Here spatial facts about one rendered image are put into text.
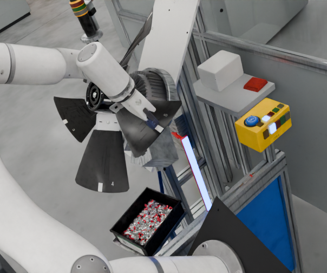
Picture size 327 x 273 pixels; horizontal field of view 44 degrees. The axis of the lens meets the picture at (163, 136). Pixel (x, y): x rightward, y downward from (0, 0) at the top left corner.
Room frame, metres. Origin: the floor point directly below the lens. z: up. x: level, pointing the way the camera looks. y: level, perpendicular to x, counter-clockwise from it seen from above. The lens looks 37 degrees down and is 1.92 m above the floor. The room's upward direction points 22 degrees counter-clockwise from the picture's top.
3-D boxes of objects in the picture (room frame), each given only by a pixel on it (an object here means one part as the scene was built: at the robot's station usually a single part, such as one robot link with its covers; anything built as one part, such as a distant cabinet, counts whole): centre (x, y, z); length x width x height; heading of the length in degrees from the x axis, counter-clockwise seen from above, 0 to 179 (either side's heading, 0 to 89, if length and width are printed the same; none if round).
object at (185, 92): (1.50, -0.16, 0.57); 0.09 x 0.04 x 1.15; 24
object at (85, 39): (1.25, 0.09, 1.49); 0.09 x 0.07 x 0.10; 149
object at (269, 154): (1.03, -0.33, 0.92); 0.03 x 0.03 x 0.12; 24
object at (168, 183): (1.41, 0.05, 0.45); 0.09 x 0.04 x 0.91; 24
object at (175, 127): (1.58, -0.12, 0.73); 0.15 x 0.09 x 0.22; 114
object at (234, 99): (1.57, -0.36, 0.84); 0.36 x 0.24 x 0.03; 24
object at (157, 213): (0.99, 0.17, 0.83); 0.19 x 0.14 x 0.04; 129
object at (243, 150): (1.57, -0.36, 0.41); 0.04 x 0.04 x 0.83; 24
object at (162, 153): (1.21, 0.04, 0.98); 0.20 x 0.16 x 0.20; 114
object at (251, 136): (1.03, -0.33, 1.02); 0.16 x 0.10 x 0.11; 114
